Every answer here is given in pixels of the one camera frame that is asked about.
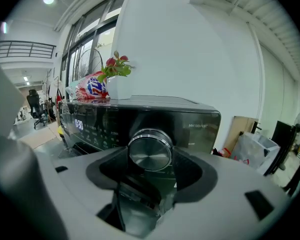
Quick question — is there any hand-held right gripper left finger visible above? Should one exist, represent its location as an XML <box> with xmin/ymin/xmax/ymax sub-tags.
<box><xmin>36</xmin><ymin>146</ymin><xmax>141</xmax><ymax>240</ymax></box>

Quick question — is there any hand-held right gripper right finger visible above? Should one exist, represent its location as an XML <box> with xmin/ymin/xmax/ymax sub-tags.
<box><xmin>149</xmin><ymin>147</ymin><xmax>293</xmax><ymax>240</ymax></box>

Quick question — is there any silver round control knob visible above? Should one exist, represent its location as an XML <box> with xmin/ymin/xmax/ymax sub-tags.
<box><xmin>127</xmin><ymin>128</ymin><xmax>175</xmax><ymax>172</ymax></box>

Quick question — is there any black washing machine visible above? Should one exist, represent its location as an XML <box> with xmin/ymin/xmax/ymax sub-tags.
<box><xmin>58</xmin><ymin>95</ymin><xmax>222</xmax><ymax>160</ymax></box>

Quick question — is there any wide flattened cardboard sheet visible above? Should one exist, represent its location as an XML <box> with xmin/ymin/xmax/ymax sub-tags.
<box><xmin>19</xmin><ymin>121</ymin><xmax>61</xmax><ymax>150</ymax></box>

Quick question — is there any clear plastic storage bin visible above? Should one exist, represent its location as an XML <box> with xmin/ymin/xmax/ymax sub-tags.
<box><xmin>233</xmin><ymin>131</ymin><xmax>281</xmax><ymax>175</ymax></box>

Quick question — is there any large leaning cardboard sheet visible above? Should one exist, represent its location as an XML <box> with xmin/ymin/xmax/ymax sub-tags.
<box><xmin>223</xmin><ymin>115</ymin><xmax>260</xmax><ymax>155</ymax></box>

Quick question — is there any black office chair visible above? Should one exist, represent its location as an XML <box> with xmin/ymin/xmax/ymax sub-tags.
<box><xmin>26</xmin><ymin>89</ymin><xmax>49</xmax><ymax>130</ymax></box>

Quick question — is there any pink green detergent pouch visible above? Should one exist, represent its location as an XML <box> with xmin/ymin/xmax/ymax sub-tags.
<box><xmin>65</xmin><ymin>71</ymin><xmax>110</xmax><ymax>101</ymax></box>

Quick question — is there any pink flower plant white pot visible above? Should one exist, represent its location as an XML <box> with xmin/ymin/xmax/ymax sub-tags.
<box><xmin>97</xmin><ymin>50</ymin><xmax>137</xmax><ymax>100</ymax></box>

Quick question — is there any black standing fan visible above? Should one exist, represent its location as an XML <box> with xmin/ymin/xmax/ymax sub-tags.
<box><xmin>76</xmin><ymin>47</ymin><xmax>105</xmax><ymax>82</ymax></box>

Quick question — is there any black mezzanine railing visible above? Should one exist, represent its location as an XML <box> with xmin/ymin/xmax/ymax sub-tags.
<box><xmin>0</xmin><ymin>40</ymin><xmax>57</xmax><ymax>59</ymax></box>

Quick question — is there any black framed glass window wall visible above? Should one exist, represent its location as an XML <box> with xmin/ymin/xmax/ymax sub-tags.
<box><xmin>61</xmin><ymin>0</ymin><xmax>131</xmax><ymax>85</ymax></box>

